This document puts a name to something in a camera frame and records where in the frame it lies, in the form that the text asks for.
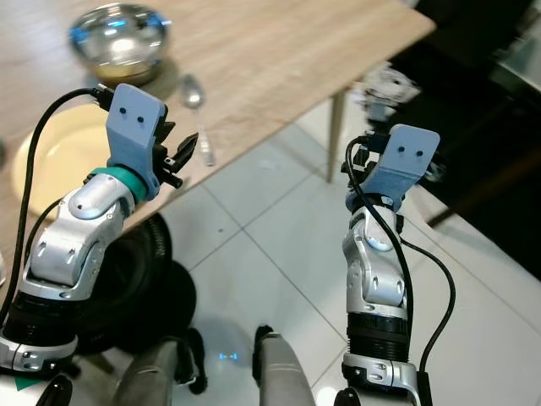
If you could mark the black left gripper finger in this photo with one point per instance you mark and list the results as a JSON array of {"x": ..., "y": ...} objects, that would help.
[
  {"x": 166, "y": 137},
  {"x": 184, "y": 155}
]

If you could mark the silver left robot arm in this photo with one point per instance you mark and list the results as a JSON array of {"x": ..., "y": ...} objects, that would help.
[{"x": 80, "y": 245}]

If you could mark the light wooden table leg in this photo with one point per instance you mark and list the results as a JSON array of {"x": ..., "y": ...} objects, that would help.
[{"x": 336, "y": 135}]

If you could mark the steel spoon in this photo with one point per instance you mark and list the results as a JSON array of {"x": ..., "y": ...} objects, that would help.
[{"x": 191, "y": 91}]

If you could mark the silver black floor object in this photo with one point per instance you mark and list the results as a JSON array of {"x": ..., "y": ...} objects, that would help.
[{"x": 389, "y": 91}]

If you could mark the yellow plate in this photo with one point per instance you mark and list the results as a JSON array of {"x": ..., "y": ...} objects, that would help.
[{"x": 63, "y": 161}]

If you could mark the shiny steel bowl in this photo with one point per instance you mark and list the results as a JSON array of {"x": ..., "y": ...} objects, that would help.
[{"x": 118, "y": 42}]

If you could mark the black round ribbed object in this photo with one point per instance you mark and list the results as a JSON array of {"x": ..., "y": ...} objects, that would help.
[{"x": 144, "y": 288}]

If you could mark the dark furniture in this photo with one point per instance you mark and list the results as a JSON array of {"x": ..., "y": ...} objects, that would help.
[{"x": 473, "y": 85}]

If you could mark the grey right robot leg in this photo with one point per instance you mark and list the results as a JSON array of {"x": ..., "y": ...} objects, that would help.
[{"x": 283, "y": 372}]

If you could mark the grey robot leg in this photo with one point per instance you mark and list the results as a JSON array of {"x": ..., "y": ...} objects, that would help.
[
  {"x": 283, "y": 372},
  {"x": 152, "y": 381}
]

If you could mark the grey left robot leg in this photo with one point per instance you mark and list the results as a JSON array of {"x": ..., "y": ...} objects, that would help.
[{"x": 152, "y": 381}]

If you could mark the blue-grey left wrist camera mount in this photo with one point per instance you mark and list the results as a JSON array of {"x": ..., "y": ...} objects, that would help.
[{"x": 135, "y": 118}]

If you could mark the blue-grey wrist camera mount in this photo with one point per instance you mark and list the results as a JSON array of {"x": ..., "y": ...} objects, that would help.
[
  {"x": 135, "y": 118},
  {"x": 410, "y": 161}
]

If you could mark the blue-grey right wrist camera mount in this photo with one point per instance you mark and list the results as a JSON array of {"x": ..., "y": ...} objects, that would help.
[{"x": 410, "y": 161}]

